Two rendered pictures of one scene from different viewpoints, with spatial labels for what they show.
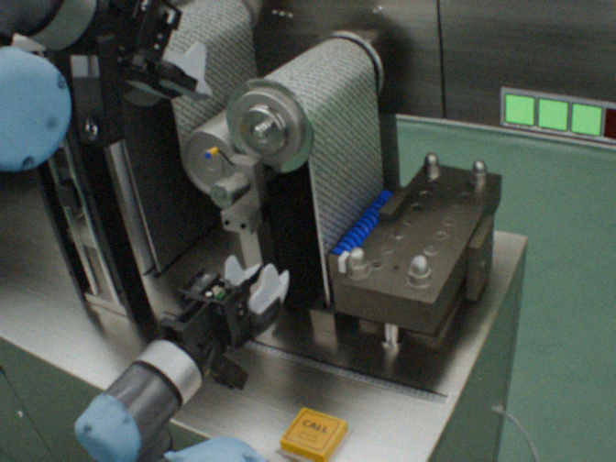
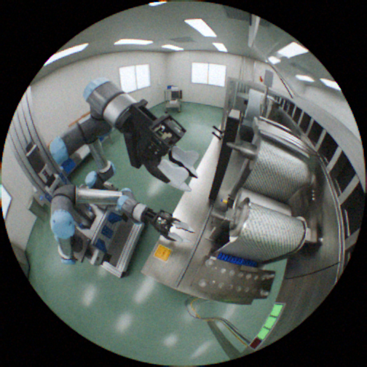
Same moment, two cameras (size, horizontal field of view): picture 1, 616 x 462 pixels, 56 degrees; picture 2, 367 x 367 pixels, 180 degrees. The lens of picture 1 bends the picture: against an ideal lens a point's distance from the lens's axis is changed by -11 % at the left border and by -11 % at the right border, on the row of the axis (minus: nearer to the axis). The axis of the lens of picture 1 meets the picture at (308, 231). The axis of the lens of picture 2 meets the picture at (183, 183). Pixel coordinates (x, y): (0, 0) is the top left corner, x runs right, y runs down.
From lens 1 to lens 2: 0.66 m
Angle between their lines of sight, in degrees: 60
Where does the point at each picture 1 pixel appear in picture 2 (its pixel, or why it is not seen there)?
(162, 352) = (138, 210)
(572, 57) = (282, 332)
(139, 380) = (129, 206)
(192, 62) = (175, 173)
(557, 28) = not seen: outside the picture
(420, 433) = (163, 279)
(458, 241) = (226, 293)
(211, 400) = not seen: hidden behind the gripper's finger
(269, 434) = (165, 242)
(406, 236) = (231, 276)
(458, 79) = (293, 285)
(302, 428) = (163, 250)
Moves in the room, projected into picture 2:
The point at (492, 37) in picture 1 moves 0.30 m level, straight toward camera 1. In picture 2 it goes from (304, 299) to (216, 327)
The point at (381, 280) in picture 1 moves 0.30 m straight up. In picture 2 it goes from (204, 271) to (227, 270)
